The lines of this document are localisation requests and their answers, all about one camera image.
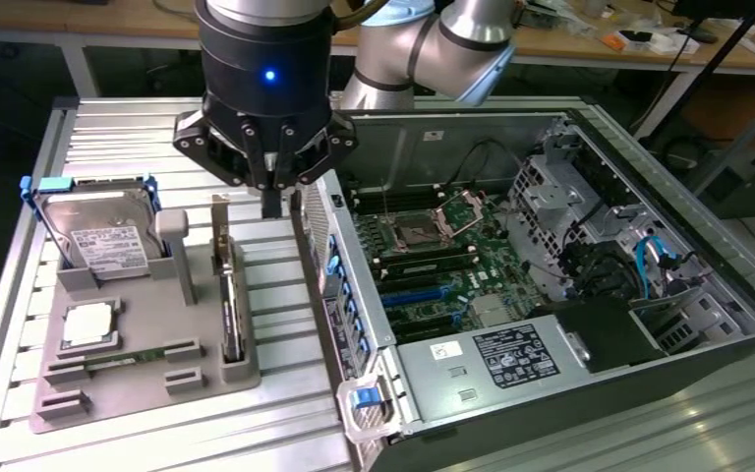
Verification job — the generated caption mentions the white and black gadget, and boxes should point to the white and black gadget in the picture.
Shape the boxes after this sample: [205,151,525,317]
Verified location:
[604,28,702,56]

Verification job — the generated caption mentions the silver chipset heat sink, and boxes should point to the silver chipset heat sink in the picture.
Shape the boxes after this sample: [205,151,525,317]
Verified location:
[468,294,518,328]

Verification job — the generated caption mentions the blue disk wire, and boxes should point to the blue disk wire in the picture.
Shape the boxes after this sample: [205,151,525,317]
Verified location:
[636,233,685,302]

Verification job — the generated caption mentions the blue expansion slot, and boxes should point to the blue expansion slot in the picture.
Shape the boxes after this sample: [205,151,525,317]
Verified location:
[382,287,462,310]

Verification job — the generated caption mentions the hard disk in blue bracket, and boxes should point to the hard disk in blue bracket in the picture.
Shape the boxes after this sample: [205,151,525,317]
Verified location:
[19,172,171,282]

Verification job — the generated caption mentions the black tripod pole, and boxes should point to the black tripod pole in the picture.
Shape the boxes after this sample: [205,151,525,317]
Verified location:
[698,0,755,80]

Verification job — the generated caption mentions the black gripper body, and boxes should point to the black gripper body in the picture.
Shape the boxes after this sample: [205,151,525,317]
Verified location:
[194,4,339,166]

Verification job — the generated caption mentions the silver disk bay cage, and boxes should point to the silver disk bay cage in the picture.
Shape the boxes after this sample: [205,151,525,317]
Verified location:
[506,128,654,276]

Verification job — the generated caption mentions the case latch with blue tab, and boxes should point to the case latch with blue tab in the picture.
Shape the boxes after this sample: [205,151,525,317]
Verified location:
[338,376,401,444]

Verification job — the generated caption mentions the green motherboard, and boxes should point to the green motherboard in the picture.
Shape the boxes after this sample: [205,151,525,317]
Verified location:
[349,186,554,345]

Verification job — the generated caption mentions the metal socket cover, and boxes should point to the metal socket cover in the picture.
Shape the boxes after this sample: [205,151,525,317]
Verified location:
[430,188,492,238]

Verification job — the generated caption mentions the wooden desk white legs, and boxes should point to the wooden desk white legs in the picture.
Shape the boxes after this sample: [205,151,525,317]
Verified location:
[0,0,755,142]

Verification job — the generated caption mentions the black plastic air shroud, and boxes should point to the black plastic air shroud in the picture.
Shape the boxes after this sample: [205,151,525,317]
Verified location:
[525,303,669,376]

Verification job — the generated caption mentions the installed dark RAM stick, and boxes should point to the installed dark RAM stick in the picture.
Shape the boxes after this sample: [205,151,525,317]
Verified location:
[381,253,482,282]

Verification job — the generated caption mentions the green RAM stick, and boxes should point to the green RAM stick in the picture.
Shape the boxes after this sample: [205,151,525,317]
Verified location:
[82,347,171,369]

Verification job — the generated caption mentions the CPU socket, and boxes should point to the CPU socket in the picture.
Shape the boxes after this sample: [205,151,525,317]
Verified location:
[391,211,446,253]

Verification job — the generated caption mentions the silver power supply unit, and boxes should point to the silver power supply unit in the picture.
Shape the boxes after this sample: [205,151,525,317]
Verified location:
[395,314,593,437]

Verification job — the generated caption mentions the open black PC case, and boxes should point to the open black PC case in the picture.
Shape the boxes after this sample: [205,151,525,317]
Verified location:
[289,106,755,472]

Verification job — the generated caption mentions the grey parts rack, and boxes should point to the grey parts rack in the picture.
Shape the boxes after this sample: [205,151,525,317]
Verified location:
[27,208,265,435]

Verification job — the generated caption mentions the CPU with silver lid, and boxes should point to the CPU with silver lid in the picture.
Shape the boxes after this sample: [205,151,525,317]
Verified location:
[62,304,122,346]

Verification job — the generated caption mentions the Nvidia graphics card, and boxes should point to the Nvidia graphics card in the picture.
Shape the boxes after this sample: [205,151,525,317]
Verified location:
[209,193,254,366]

